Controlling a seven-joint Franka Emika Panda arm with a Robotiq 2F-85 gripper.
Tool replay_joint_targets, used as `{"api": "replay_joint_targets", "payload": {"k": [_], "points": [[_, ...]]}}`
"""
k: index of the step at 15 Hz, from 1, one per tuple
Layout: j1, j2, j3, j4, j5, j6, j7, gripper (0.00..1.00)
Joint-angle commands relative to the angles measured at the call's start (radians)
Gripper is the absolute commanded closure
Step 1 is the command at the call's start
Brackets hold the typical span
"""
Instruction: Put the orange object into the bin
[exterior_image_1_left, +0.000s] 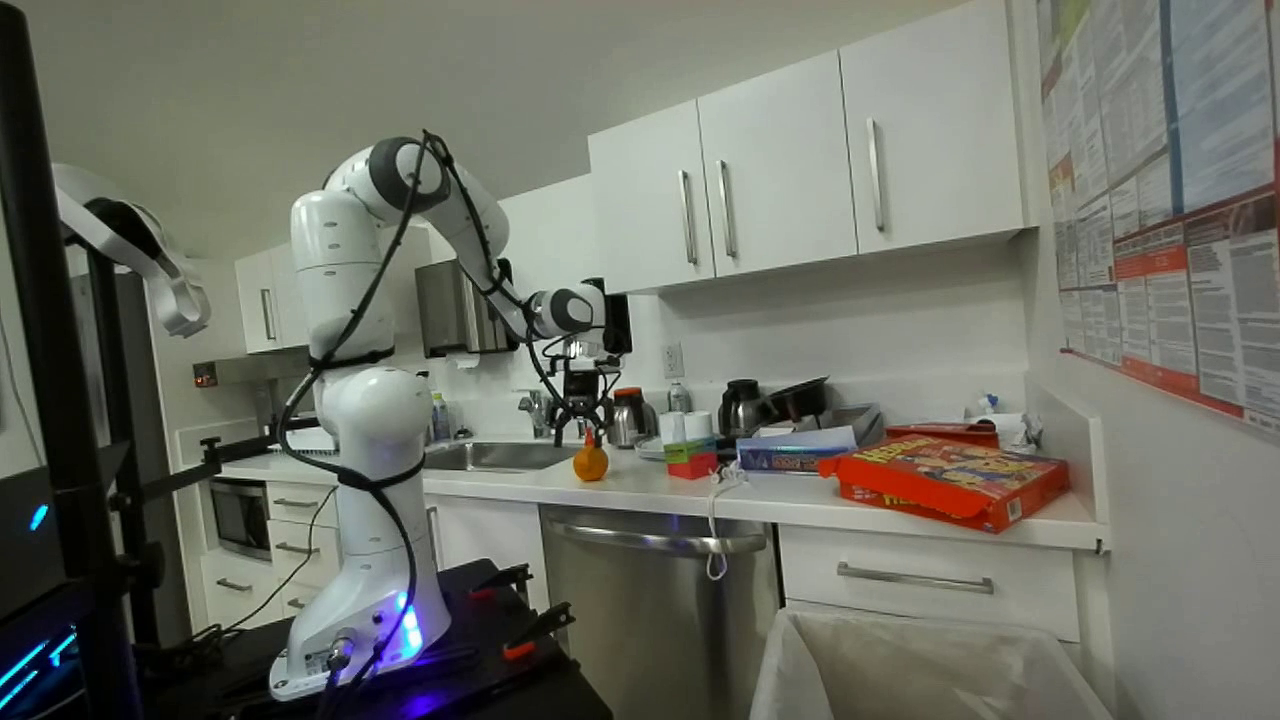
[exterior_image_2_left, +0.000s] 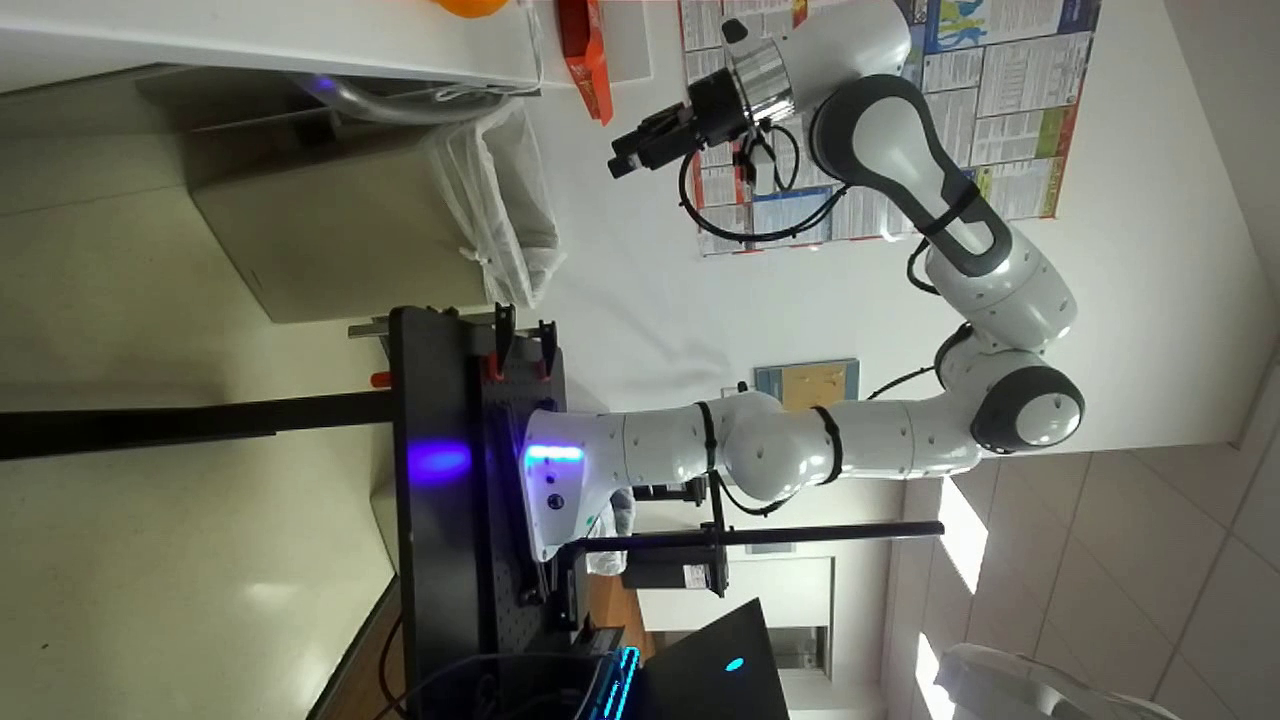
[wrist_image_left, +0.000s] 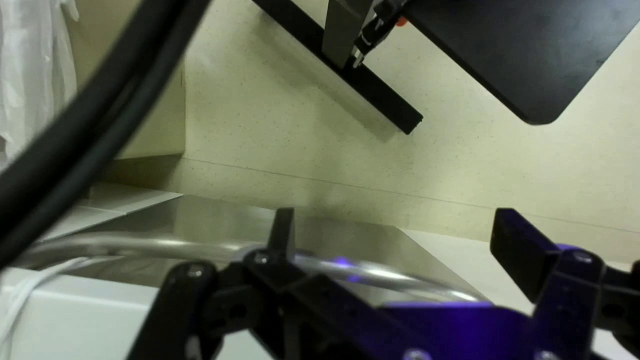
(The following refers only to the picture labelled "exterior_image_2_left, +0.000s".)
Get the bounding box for silver dishwasher handle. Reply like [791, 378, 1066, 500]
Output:
[299, 75, 530, 129]

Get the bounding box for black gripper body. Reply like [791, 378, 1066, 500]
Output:
[682, 58, 755, 149]

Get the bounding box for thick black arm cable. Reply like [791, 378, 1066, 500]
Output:
[675, 115, 998, 404]

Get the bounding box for black robot cart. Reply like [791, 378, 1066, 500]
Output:
[382, 302, 648, 720]

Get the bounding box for stainless steel dishwasher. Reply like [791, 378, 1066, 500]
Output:
[186, 63, 535, 144]

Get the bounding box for thick black tripod pole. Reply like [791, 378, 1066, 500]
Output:
[0, 390, 400, 464]

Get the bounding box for thin black stand pole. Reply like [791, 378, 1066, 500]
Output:
[571, 478, 949, 597]

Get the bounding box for black computer with blue lights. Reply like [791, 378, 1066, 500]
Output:
[571, 597, 791, 720]

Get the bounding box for white curved lamp head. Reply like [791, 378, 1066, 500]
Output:
[949, 642, 1184, 720]

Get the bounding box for black red bar clamp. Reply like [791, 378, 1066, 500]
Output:
[479, 302, 530, 393]
[530, 318, 567, 384]

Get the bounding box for large printed wall poster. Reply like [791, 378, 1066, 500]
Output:
[675, 0, 1107, 261]

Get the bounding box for small yellow wall notice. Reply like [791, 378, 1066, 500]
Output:
[749, 353, 866, 418]

